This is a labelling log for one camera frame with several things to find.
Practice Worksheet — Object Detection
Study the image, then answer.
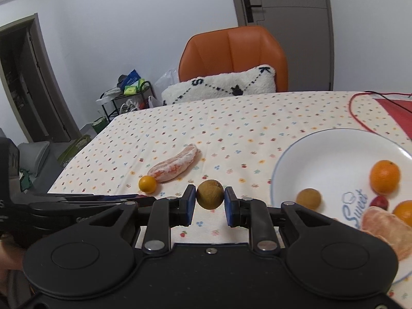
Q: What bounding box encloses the person's left hand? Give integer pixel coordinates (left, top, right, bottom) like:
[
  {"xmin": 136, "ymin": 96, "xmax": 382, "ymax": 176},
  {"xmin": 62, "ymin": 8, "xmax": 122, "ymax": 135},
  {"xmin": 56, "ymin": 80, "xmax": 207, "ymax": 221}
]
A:
[{"xmin": 0, "ymin": 241, "xmax": 25, "ymax": 270}]

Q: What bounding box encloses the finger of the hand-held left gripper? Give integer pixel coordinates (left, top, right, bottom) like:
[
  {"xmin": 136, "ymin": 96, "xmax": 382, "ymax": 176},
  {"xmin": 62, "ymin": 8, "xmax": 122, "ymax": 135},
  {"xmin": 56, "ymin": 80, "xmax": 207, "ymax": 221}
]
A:
[
  {"xmin": 48, "ymin": 193, "xmax": 142, "ymax": 199},
  {"xmin": 28, "ymin": 196, "xmax": 156, "ymax": 212}
]

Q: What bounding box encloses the white fluffy pillow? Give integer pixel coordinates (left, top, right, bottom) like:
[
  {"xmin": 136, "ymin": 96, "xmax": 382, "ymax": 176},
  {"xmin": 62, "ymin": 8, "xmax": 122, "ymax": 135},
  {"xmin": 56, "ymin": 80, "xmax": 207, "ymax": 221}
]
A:
[{"xmin": 161, "ymin": 65, "xmax": 277, "ymax": 105}]

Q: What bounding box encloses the wide peeled citrus piece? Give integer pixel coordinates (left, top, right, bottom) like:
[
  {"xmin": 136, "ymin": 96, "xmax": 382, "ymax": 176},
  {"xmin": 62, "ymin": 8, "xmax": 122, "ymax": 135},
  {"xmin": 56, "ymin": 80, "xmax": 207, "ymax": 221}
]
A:
[{"xmin": 360, "ymin": 207, "xmax": 408, "ymax": 261}]

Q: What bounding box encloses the black door handle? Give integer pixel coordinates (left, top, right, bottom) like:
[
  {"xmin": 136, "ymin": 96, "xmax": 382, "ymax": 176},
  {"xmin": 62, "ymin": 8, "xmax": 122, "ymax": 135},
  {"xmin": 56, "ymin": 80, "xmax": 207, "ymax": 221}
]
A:
[{"xmin": 244, "ymin": 0, "xmax": 263, "ymax": 23}]

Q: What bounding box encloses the colourful cartoon table mat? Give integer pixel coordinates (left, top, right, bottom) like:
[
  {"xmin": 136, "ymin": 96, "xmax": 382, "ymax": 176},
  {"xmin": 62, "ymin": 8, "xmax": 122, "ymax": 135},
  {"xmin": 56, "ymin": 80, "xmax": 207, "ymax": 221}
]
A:
[{"xmin": 375, "ymin": 98, "xmax": 412, "ymax": 142}]

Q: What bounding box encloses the red cable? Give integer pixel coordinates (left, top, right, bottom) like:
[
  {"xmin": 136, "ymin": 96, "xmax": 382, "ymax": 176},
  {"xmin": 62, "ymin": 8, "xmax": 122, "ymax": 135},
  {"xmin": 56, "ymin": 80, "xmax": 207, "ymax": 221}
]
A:
[{"xmin": 348, "ymin": 92, "xmax": 412, "ymax": 134}]

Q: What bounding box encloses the black metal shelf rack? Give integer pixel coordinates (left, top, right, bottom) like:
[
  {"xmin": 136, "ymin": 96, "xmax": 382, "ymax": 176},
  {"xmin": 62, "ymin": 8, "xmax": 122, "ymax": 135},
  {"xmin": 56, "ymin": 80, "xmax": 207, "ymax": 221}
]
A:
[{"xmin": 100, "ymin": 82, "xmax": 156, "ymax": 123}]

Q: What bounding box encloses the grey door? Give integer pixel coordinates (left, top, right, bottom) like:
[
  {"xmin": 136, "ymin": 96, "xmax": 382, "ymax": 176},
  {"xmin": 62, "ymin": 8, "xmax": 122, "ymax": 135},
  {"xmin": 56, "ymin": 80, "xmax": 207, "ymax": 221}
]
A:
[{"xmin": 228, "ymin": 0, "xmax": 334, "ymax": 91}]

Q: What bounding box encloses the blue packet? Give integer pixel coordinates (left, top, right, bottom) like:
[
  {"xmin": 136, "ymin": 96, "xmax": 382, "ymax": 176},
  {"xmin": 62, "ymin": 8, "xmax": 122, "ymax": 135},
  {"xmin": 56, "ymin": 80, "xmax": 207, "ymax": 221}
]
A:
[{"xmin": 124, "ymin": 70, "xmax": 142, "ymax": 87}]

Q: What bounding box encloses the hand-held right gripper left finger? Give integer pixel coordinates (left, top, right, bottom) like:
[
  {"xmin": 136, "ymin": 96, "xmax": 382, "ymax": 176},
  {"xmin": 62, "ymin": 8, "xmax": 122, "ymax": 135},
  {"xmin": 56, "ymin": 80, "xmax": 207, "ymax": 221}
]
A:
[{"xmin": 64, "ymin": 185, "xmax": 197, "ymax": 254}]

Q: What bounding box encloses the green bag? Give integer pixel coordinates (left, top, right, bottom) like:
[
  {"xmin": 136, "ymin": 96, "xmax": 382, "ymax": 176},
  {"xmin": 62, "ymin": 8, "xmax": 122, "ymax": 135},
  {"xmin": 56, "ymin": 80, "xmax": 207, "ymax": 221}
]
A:
[{"xmin": 92, "ymin": 117, "xmax": 107, "ymax": 134}]

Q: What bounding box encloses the round orange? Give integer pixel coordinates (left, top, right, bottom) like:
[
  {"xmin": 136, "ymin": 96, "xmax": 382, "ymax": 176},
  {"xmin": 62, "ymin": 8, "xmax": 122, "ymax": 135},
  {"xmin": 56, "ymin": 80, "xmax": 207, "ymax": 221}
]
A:
[
  {"xmin": 392, "ymin": 200, "xmax": 412, "ymax": 227},
  {"xmin": 370, "ymin": 160, "xmax": 401, "ymax": 195}
]

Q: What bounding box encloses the white plate with blue rim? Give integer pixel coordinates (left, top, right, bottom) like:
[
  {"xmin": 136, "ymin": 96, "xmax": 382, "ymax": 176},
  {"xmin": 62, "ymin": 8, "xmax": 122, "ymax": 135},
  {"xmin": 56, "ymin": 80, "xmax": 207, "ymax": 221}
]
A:
[{"xmin": 271, "ymin": 128, "xmax": 412, "ymax": 285}]

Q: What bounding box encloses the orange leather chair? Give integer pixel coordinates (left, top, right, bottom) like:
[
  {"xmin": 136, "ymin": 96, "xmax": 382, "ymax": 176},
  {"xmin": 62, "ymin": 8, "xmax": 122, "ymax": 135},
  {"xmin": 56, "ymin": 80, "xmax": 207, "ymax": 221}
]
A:
[{"xmin": 178, "ymin": 26, "xmax": 288, "ymax": 93}]

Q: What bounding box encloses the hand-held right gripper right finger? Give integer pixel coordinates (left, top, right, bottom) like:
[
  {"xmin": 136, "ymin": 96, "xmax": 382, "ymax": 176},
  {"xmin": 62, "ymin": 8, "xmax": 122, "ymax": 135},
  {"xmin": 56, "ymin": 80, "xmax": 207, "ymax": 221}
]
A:
[{"xmin": 224, "ymin": 186, "xmax": 364, "ymax": 253}]

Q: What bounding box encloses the dotted cream tablecloth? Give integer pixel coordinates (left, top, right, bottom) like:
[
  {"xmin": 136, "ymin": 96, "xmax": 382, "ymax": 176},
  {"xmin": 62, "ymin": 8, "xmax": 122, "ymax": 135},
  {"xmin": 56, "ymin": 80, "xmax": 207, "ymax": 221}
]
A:
[{"xmin": 48, "ymin": 91, "xmax": 412, "ymax": 300}]

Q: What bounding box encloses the brown longan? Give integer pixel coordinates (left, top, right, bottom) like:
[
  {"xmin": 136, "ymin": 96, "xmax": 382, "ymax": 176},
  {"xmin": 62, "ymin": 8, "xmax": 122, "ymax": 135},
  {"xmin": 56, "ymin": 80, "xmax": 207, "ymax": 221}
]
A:
[
  {"xmin": 196, "ymin": 179, "xmax": 225, "ymax": 210},
  {"xmin": 296, "ymin": 188, "xmax": 322, "ymax": 210}
]

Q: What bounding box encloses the grey sofa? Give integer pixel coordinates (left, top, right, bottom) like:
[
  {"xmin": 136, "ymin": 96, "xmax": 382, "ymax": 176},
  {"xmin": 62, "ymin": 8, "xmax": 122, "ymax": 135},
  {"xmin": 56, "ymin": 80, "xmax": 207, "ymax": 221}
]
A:
[{"xmin": 18, "ymin": 141, "xmax": 62, "ymax": 194}]

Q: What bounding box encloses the small orange kumquat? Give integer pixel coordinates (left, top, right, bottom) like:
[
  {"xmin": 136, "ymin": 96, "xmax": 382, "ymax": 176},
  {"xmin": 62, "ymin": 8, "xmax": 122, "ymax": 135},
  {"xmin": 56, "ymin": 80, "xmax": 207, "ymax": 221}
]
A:
[{"xmin": 138, "ymin": 175, "xmax": 158, "ymax": 194}]

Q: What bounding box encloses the green slipper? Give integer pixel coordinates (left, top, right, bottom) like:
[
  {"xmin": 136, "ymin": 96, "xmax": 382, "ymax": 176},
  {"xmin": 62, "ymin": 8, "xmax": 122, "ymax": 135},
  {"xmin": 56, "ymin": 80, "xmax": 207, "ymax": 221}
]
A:
[{"xmin": 58, "ymin": 135, "xmax": 92, "ymax": 165}]

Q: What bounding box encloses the black cable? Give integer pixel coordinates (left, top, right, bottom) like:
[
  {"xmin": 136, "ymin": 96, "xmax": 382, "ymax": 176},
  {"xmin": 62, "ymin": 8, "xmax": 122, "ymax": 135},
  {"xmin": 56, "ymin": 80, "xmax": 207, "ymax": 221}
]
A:
[{"xmin": 364, "ymin": 91, "xmax": 412, "ymax": 99}]

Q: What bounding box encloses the slim peeled citrus segment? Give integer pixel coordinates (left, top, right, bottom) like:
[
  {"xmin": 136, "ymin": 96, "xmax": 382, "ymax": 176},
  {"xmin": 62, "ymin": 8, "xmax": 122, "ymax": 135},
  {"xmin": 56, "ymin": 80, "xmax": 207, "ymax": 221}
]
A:
[{"xmin": 149, "ymin": 144, "xmax": 198, "ymax": 182}]

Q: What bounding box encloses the white plastic bag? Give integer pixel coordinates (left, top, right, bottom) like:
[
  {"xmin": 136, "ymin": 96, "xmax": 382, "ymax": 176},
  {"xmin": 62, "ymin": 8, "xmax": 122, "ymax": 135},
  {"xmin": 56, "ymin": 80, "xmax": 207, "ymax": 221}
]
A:
[{"xmin": 154, "ymin": 68, "xmax": 180, "ymax": 99}]

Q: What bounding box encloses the white tote bag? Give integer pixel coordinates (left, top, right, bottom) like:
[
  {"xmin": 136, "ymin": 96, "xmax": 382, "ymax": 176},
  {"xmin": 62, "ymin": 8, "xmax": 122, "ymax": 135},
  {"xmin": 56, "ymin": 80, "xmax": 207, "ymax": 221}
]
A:
[{"xmin": 121, "ymin": 99, "xmax": 142, "ymax": 114}]

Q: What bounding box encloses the dark doorway frame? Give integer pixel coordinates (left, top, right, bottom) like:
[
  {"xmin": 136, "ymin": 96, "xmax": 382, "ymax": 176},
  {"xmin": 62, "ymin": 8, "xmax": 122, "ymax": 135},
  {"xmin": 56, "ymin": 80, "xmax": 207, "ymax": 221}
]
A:
[{"xmin": 0, "ymin": 13, "xmax": 81, "ymax": 144}]

